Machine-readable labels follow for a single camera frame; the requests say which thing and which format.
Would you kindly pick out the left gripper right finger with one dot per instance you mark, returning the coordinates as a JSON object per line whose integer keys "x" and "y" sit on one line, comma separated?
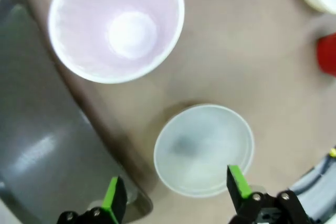
{"x": 240, "y": 184}

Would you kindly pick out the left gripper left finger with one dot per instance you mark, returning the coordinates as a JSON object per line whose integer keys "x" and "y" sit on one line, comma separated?
{"x": 115, "y": 197}

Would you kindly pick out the red plastic cup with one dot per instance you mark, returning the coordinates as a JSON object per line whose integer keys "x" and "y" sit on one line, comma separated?
{"x": 327, "y": 53}

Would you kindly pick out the grey serving tray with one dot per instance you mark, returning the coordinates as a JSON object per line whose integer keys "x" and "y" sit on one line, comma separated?
{"x": 39, "y": 119}

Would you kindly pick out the small translucent white bowl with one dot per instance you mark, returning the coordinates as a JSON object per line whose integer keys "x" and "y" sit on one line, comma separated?
{"x": 202, "y": 142}

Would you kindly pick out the large pink-white bowl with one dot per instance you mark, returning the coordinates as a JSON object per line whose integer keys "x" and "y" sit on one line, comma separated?
{"x": 113, "y": 24}

